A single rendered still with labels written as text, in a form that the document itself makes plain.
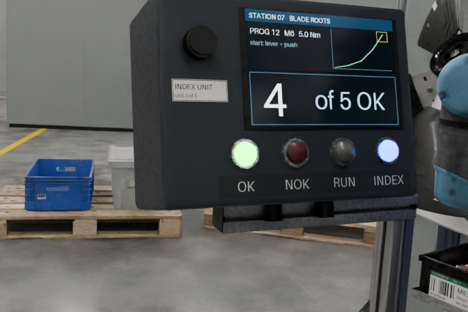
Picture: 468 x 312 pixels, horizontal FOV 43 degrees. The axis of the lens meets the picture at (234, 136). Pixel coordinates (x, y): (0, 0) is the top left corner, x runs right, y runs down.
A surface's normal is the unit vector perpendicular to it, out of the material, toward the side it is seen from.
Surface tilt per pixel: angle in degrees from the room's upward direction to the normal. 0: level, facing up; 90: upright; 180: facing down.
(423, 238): 90
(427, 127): 52
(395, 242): 90
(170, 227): 90
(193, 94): 75
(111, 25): 90
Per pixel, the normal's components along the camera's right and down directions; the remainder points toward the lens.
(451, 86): -0.51, 0.10
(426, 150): -0.18, -0.53
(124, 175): 0.18, 0.25
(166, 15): 0.38, -0.11
